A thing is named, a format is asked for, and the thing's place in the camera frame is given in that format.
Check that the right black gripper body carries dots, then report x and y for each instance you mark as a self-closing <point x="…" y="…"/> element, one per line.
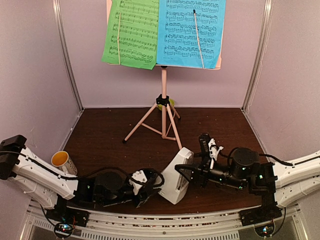
<point x="203" y="177"/>

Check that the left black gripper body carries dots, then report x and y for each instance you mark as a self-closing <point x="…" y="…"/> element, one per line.
<point x="141" y="199"/>

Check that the white metronome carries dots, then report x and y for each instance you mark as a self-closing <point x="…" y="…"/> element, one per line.
<point x="175" y="185"/>

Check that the pink folding music stand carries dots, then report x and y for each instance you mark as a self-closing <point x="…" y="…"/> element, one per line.
<point x="168" y="126"/>

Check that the blue sheet music paper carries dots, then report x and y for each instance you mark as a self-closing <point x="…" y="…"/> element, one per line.
<point x="190" y="33"/>

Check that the green sheet music paper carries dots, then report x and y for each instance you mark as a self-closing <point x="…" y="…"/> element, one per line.
<point x="132" y="34"/>

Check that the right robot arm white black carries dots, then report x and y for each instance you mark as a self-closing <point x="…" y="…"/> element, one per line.
<point x="278" y="182"/>

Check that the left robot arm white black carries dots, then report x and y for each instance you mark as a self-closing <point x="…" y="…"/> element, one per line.
<point x="51" y="186"/>

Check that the yellow-green plastic bowl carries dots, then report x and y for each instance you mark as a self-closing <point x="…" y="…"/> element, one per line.
<point x="172" y="104"/>

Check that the white patterned mug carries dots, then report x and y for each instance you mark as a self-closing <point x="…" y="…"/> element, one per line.
<point x="63" y="162"/>

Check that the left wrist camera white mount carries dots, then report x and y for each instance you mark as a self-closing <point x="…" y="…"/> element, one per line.
<point x="139" y="177"/>

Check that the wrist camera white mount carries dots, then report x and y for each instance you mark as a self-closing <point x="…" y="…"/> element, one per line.
<point x="209" y="149"/>
<point x="139" y="177"/>

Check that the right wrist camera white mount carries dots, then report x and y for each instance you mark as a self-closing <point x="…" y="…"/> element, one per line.
<point x="209" y="149"/>

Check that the front aluminium rail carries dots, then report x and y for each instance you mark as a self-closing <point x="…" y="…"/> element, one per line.
<point x="219" y="225"/>

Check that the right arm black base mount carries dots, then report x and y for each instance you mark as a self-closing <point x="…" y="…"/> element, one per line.
<point x="266" y="212"/>

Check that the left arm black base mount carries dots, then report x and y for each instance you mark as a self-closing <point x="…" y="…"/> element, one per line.
<point x="62" y="213"/>

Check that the right aluminium corner post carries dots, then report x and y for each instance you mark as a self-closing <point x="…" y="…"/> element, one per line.
<point x="261" y="48"/>

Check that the aluminium corner post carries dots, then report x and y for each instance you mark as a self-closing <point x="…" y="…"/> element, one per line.
<point x="261" y="48"/>
<point x="66" y="57"/>

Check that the left aluminium corner post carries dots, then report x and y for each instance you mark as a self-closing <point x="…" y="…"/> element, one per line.
<point x="66" y="57"/>

